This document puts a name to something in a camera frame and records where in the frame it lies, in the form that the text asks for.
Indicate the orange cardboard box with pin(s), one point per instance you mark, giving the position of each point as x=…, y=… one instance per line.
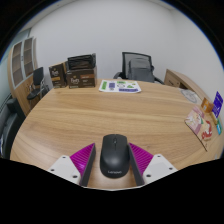
x=206, y=105

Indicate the wooden shelf unit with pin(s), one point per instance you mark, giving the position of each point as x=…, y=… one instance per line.
x=20, y=63

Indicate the small brown carton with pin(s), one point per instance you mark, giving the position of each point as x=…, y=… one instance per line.
x=57, y=76

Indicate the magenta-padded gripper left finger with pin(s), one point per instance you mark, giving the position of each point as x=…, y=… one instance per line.
x=65, y=166

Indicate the open black box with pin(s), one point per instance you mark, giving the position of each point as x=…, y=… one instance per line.
x=81, y=62

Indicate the black visitor chair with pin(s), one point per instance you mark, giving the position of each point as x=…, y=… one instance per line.
x=37, y=78

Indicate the black mesh office chair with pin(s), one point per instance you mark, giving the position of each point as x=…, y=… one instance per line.
x=125, y=63

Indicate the large brown carton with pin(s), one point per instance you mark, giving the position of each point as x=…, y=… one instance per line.
x=81, y=79

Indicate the purple card package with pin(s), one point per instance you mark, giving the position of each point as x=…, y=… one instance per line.
x=217, y=104

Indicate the black computer mouse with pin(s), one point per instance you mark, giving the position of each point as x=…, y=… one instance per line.
x=114, y=156

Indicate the grey backpack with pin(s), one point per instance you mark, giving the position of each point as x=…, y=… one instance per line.
x=140, y=70

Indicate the wooden side cabinet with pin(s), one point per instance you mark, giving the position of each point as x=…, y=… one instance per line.
x=180, y=80

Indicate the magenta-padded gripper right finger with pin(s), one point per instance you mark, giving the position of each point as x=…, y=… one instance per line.
x=156, y=166

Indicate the black leather armchair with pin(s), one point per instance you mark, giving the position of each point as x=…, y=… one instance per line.
x=10, y=126

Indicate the white sticker sheet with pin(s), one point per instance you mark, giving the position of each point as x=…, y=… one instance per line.
x=119, y=86

